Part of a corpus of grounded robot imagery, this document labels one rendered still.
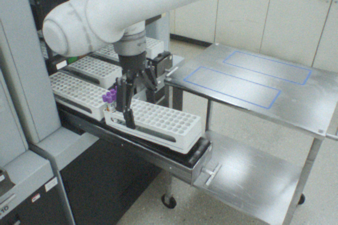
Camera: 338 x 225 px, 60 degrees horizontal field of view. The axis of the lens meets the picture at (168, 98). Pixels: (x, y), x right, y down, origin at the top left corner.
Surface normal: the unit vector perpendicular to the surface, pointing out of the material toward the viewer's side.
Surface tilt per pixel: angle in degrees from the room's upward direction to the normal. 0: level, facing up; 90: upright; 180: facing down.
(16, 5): 90
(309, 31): 90
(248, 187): 0
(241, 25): 90
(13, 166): 0
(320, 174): 0
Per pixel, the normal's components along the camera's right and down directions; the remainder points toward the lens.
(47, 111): 0.84, 0.30
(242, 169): 0.00, -0.83
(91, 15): 0.29, 0.00
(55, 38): -0.59, 0.51
